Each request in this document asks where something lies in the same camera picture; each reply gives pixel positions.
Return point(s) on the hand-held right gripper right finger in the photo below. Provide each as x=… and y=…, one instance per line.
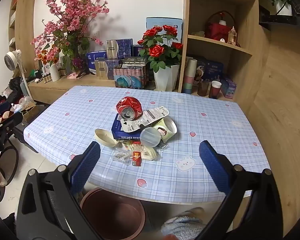
x=213, y=167

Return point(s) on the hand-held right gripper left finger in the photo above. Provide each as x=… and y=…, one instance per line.
x=86, y=165

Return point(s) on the cream round lid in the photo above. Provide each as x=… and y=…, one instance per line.
x=105, y=137

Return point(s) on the clear plastic wrapper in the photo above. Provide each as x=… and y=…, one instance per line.
x=120, y=156

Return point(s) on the dark blue coffee box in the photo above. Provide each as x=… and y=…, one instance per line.
x=118, y=130

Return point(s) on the red snack packet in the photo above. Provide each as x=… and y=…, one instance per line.
x=136, y=158

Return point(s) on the brown plastic bin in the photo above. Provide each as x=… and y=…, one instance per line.
x=115, y=212

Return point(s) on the printed paper cup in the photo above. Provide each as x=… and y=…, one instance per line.
x=168, y=127

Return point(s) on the cream plastic wrapper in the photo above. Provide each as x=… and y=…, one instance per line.
x=150, y=153

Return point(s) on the clear plastic lid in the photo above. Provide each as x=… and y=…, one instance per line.
x=151, y=137

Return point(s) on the crushed red soda can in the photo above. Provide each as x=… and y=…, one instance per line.
x=128, y=105

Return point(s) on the white blister card package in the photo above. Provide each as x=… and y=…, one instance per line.
x=152, y=115

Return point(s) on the cardboard box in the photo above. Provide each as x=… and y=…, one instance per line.
x=32, y=112

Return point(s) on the white standing fan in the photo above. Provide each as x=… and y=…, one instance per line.
x=12, y=57

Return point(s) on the low wooden cabinet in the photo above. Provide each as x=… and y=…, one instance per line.
x=55, y=90

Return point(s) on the row of small brown bottles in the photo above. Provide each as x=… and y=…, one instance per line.
x=43, y=76

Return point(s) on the orange flowers white ribbed vase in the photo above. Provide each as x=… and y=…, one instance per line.
x=55, y=72

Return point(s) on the light blue fleece clothing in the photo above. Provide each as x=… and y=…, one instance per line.
x=182, y=223

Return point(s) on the pink flat item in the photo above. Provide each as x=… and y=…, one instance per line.
x=71, y=76

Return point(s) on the red paper cup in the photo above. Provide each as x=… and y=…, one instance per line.
x=214, y=91

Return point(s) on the narrow wooden shelf unit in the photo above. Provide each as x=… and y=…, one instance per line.
x=25, y=30

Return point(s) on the small purple box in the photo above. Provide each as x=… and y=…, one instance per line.
x=228, y=87

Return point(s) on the stack of coloured paper cups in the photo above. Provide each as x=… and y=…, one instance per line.
x=190, y=77

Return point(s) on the pink drink can pack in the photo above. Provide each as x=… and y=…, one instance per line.
x=130, y=77

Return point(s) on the dark blue printed box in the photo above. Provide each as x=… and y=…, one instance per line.
x=213, y=67

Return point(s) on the red rose plant white pot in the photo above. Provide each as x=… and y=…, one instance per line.
x=165, y=77

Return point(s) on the blue and white box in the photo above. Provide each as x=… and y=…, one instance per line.
x=96, y=57

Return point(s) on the pink blossom flower arrangement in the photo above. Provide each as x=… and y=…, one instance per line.
x=70, y=17

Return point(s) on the upright gold blue gift box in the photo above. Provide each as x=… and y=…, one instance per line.
x=120, y=48

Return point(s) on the small dark blue box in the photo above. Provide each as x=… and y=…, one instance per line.
x=136, y=51

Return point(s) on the clear perfume bottle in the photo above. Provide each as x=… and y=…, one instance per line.
x=231, y=37

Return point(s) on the red basket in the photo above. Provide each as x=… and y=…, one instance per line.
x=217, y=31

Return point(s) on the large light blue box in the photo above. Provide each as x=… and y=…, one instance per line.
x=155, y=22

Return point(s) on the black counter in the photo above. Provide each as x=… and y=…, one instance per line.
x=285, y=21

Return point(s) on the white wall socket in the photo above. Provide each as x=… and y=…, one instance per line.
x=96, y=34

